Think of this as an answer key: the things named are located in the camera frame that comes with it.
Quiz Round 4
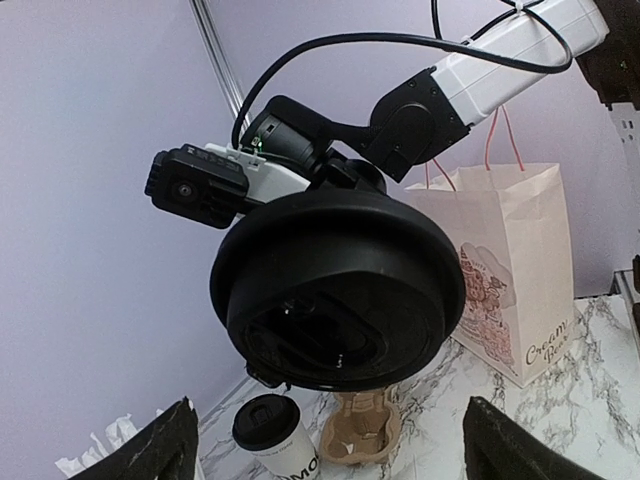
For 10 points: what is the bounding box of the black cup lid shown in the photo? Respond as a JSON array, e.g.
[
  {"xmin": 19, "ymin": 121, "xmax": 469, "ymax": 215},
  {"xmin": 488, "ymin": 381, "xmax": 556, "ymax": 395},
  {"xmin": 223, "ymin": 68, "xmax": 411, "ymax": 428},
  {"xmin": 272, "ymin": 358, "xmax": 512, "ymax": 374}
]
[
  {"xmin": 210, "ymin": 189, "xmax": 465, "ymax": 392},
  {"xmin": 232, "ymin": 394, "xmax": 300, "ymax": 452}
]

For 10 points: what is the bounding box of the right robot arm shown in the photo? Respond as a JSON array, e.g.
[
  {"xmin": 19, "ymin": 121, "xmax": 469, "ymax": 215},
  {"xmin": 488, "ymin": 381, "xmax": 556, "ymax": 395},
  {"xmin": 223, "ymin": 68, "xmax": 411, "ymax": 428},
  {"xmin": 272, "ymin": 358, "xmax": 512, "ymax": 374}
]
[{"xmin": 231, "ymin": 1, "xmax": 639, "ymax": 181}]

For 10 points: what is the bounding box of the kraft paper bag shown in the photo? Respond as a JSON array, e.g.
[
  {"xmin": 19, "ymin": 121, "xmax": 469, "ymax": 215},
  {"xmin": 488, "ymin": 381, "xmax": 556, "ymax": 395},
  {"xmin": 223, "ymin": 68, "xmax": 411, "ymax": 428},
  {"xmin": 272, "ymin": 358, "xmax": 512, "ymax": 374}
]
[{"xmin": 406, "ymin": 161, "xmax": 574, "ymax": 387}]

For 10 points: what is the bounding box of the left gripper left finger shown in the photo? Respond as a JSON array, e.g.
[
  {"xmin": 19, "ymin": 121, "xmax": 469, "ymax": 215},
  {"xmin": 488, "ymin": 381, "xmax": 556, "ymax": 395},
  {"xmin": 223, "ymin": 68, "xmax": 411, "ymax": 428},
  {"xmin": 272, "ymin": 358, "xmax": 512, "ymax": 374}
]
[{"xmin": 72, "ymin": 397, "xmax": 199, "ymax": 480}]

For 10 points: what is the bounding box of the bundle of white wrapped straws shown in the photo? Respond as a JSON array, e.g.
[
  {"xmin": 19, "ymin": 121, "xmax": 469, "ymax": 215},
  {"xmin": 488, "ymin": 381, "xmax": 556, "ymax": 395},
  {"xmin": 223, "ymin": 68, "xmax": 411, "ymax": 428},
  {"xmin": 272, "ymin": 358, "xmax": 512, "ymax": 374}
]
[{"xmin": 54, "ymin": 413, "xmax": 153, "ymax": 478}]

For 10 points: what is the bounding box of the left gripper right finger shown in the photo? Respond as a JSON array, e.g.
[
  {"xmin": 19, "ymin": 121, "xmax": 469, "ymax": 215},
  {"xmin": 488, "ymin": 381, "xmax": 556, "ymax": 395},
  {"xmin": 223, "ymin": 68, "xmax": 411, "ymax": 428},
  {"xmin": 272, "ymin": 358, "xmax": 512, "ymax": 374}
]
[{"xmin": 463, "ymin": 396, "xmax": 599, "ymax": 480}]

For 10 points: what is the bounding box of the white paper coffee cup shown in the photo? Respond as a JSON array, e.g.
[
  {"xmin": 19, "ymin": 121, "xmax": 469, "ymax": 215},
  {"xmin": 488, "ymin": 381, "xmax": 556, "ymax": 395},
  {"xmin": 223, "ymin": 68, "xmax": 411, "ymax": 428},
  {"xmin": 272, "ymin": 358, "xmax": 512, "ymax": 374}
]
[{"xmin": 232, "ymin": 394, "xmax": 320, "ymax": 480}]

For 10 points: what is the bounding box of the right aluminium frame post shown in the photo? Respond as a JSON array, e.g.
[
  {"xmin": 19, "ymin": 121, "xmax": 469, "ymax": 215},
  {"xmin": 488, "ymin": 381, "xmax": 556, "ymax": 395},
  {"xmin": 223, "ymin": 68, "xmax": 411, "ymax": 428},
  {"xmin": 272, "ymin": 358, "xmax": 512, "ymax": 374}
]
[{"xmin": 189, "ymin": 0, "xmax": 244, "ymax": 118}]

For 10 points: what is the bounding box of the brown cardboard cup carrier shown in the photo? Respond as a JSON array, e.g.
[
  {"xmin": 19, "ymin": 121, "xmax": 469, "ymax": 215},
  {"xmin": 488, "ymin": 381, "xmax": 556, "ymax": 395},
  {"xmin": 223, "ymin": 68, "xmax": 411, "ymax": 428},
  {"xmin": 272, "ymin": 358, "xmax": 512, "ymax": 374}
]
[{"xmin": 319, "ymin": 386, "xmax": 401, "ymax": 465}]

